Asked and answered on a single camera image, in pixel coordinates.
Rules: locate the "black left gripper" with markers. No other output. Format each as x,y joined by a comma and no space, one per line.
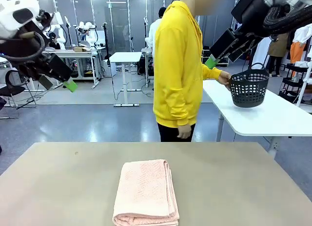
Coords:
29,45

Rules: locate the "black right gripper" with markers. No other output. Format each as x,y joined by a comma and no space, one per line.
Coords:
251,13

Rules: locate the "dark perforated plastic basket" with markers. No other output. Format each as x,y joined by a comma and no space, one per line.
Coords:
248,91

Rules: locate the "pink towel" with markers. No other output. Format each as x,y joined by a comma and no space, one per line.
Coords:
146,191

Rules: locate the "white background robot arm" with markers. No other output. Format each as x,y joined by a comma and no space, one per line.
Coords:
59,33
89,32
147,33

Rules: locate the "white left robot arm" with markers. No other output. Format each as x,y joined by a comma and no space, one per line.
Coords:
14,13

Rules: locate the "person's left hand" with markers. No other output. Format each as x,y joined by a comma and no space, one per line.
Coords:
224,78

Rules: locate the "person's right hand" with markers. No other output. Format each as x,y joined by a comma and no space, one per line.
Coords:
184,132

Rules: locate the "white reflector panel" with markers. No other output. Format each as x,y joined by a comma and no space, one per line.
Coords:
262,50

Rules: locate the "seated person in black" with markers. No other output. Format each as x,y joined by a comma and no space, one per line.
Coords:
54,41

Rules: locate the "black mesh office chair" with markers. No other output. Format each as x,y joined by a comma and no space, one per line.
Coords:
14,79

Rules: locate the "cardboard box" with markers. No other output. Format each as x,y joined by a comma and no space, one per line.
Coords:
81,49

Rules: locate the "person in brown coat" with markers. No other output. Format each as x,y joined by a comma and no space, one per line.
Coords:
278,47

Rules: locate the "person in yellow hoodie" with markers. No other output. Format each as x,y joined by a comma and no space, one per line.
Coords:
178,65

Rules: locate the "mannequin with orange trousers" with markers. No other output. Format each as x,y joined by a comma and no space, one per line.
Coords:
299,43

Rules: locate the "black rolling trolley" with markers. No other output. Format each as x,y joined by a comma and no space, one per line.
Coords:
290,84

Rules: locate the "large white table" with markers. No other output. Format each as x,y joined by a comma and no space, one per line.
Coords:
256,118

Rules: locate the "small white standing desk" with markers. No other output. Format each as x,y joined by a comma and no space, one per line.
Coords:
125,57

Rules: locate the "person in white jacket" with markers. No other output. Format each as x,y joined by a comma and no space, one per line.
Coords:
152,33

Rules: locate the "black computer tower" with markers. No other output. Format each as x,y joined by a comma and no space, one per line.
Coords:
143,67

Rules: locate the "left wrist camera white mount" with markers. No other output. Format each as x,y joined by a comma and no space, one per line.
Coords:
57,18

